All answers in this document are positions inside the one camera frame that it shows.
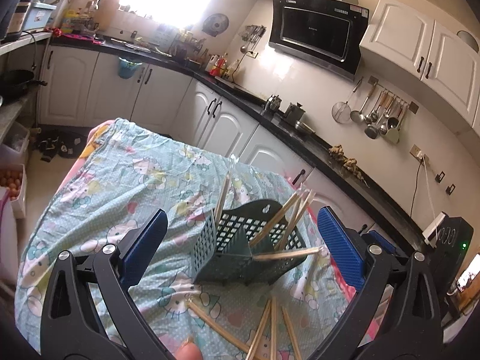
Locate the egg box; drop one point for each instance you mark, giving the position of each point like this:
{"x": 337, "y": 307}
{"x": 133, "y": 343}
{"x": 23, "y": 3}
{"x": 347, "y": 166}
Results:
{"x": 13, "y": 177}

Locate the glass teapot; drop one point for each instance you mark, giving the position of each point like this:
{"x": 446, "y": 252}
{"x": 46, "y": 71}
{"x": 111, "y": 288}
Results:
{"x": 272, "y": 104}

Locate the wall power outlet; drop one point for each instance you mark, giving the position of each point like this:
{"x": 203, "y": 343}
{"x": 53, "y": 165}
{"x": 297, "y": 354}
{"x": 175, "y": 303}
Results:
{"x": 418, "y": 154}

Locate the red bottle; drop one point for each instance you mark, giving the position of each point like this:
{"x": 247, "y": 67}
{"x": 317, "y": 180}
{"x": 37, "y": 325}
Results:
{"x": 218, "y": 67}

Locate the green hanging spatula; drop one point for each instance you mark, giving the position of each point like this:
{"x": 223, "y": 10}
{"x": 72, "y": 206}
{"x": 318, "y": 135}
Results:
{"x": 393, "y": 127}

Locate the steel kettle pot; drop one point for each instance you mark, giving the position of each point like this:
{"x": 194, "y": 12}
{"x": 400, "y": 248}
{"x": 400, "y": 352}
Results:
{"x": 293, "y": 113}

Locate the white lower cabinets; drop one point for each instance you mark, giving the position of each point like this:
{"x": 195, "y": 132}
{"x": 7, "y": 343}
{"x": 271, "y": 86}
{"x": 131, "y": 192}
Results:
{"x": 84, "y": 89}

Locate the ginger root pile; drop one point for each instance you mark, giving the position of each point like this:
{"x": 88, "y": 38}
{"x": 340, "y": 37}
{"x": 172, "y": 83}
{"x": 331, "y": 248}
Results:
{"x": 347, "y": 166}

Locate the blue hanging trash bin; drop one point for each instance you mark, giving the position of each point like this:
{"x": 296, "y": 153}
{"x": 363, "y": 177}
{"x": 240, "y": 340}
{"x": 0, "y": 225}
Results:
{"x": 127, "y": 68}

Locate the white upper cabinets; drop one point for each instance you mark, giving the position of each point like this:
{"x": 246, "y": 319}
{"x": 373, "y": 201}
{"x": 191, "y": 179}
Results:
{"x": 425, "y": 60}

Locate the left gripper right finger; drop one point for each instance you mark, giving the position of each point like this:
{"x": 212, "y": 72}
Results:
{"x": 347, "y": 256}

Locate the blue plastic box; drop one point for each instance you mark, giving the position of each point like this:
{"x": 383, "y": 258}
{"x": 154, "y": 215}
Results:
{"x": 37, "y": 16}

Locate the black countertop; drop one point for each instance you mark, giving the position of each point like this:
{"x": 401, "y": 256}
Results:
{"x": 396, "y": 223}

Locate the wooden chopstick left in basket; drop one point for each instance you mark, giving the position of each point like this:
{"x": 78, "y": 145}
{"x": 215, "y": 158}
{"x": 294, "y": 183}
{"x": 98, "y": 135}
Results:
{"x": 220, "y": 203}

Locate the wooden chopstick in basket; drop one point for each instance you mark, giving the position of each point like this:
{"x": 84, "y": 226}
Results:
{"x": 220, "y": 203}
{"x": 275, "y": 219}

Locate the hanging metal ladle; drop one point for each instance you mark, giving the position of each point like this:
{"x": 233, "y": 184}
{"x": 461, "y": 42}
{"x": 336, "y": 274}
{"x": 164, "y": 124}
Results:
{"x": 357, "y": 116}

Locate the black range hood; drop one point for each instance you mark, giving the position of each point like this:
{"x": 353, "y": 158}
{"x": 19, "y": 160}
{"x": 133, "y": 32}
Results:
{"x": 326, "y": 33}

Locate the dark green utensil basket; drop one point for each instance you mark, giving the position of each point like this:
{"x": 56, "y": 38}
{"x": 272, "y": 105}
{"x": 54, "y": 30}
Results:
{"x": 223, "y": 254}

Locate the white cabinets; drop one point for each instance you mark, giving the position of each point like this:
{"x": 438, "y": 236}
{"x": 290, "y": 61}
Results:
{"x": 425, "y": 60}
{"x": 84, "y": 89}

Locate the wire mesh strainer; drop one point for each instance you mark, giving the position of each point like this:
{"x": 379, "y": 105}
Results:
{"x": 340, "y": 112}

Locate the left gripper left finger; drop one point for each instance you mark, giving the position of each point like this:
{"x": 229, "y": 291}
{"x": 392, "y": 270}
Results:
{"x": 138, "y": 247}

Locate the wooden chopstick right in basket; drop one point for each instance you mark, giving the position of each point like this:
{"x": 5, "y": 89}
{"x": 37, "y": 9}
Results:
{"x": 275, "y": 219}

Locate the operator hand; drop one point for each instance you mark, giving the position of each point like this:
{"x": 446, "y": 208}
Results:
{"x": 188, "y": 350}

